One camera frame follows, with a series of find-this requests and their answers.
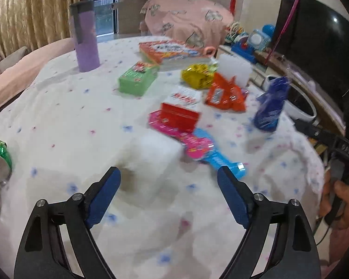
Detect red and white carton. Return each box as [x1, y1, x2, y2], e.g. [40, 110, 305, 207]
[159, 86, 202, 133]

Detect blue toy play set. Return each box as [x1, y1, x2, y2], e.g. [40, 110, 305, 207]
[231, 38, 257, 64]

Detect orange snack bag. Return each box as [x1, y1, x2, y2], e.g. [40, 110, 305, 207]
[205, 73, 246, 113]

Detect white foam fruit net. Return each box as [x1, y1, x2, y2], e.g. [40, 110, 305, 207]
[217, 53, 253, 88]

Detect colourful children's book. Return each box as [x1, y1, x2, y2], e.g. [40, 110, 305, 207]
[138, 40, 213, 71]

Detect blue spiky ball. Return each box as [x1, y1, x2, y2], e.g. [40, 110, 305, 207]
[262, 24, 275, 38]

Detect white TV cabinet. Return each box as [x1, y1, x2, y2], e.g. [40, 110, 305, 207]
[217, 45, 347, 140]

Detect pink toy package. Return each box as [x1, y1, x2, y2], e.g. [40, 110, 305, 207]
[149, 110, 215, 161]

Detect pink hula hoop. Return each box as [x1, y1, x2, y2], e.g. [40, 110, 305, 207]
[264, 0, 299, 66]

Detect ferris wheel toy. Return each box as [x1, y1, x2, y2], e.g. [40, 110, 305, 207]
[225, 21, 245, 44]

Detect pink kettlebell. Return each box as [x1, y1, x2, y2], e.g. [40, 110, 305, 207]
[203, 46, 217, 57]

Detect pink heart-patterned cover furniture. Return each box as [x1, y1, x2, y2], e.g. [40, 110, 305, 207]
[141, 0, 234, 49]

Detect blue fish toy package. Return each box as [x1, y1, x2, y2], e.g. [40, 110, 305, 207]
[193, 128, 246, 180]

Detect sofa with pink covers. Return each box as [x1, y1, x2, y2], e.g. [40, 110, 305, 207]
[0, 38, 74, 110]

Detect blue Oreo bag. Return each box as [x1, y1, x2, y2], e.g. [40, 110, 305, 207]
[253, 76, 290, 132]

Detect black television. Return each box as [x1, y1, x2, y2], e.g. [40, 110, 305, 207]
[271, 0, 349, 100]

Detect white trash bin black liner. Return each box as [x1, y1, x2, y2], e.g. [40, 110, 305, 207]
[262, 74, 319, 123]

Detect purple thermos bottle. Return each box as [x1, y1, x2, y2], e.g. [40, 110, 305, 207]
[69, 0, 100, 73]

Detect yellow snack wrapper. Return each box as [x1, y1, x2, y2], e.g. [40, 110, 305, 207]
[181, 64, 217, 90]

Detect white floral tablecloth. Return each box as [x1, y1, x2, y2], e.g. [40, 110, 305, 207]
[0, 35, 326, 279]

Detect gold curtains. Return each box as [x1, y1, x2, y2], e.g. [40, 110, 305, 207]
[0, 0, 80, 56]

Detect green snack box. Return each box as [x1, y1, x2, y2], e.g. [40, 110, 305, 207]
[118, 61, 159, 96]

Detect person's right hand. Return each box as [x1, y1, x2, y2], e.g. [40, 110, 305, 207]
[318, 169, 349, 229]

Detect light blue toy speaker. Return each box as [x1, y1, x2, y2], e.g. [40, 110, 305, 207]
[247, 29, 271, 51]

